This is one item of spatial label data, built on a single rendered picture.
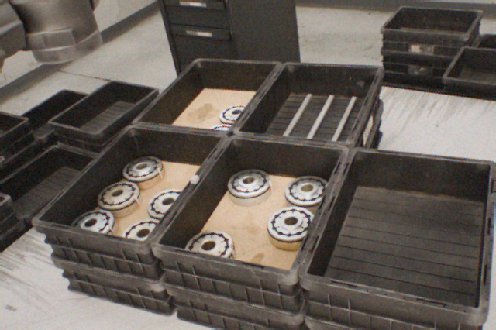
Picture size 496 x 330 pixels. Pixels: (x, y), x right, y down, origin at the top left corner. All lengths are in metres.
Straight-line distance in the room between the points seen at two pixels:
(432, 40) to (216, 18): 1.01
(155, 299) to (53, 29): 0.72
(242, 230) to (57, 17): 0.70
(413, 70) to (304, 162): 1.51
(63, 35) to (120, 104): 2.00
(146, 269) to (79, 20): 0.64
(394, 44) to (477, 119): 1.02
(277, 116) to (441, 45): 1.24
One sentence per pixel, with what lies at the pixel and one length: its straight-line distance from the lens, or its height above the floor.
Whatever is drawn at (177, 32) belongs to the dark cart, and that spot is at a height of 0.64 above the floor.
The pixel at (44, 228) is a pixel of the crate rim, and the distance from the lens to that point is 1.19.
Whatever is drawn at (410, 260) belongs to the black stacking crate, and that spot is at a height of 0.83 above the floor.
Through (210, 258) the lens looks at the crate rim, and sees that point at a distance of 0.97.
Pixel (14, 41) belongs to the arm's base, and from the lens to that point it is 0.59.
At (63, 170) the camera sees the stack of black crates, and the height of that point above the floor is 0.38.
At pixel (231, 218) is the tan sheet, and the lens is 1.19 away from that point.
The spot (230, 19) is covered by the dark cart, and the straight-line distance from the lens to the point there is 2.57.
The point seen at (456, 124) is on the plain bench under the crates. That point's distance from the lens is 1.71.
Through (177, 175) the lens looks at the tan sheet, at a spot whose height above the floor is 0.83.
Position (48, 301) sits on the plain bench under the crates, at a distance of 1.37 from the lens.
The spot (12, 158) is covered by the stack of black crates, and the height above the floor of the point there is 0.48.
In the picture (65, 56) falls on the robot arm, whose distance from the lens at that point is 0.60.
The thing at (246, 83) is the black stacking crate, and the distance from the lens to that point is 1.68.
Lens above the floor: 1.61
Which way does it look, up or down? 36 degrees down
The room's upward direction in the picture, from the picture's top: 10 degrees counter-clockwise
